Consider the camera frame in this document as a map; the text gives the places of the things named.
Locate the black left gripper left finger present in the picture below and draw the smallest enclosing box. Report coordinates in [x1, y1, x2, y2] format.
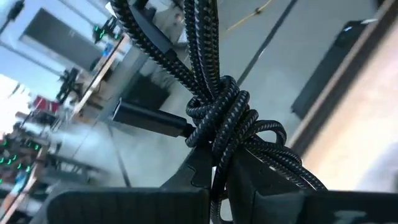
[46, 145, 213, 224]

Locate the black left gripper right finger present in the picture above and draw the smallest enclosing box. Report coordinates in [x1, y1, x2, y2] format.
[226, 146, 398, 224]

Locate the black braided USB-C cable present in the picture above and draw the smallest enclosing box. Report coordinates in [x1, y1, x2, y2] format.
[109, 0, 328, 224]

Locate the red box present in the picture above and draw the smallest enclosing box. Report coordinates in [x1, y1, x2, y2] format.
[32, 95, 60, 113]

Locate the wooden background table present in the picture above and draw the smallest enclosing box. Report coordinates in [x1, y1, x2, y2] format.
[70, 33, 133, 121]

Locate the black box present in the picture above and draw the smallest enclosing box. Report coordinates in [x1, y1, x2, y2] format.
[290, 17, 379, 120]

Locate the yellow hanging cable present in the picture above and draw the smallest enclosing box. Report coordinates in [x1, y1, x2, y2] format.
[226, 0, 274, 32]

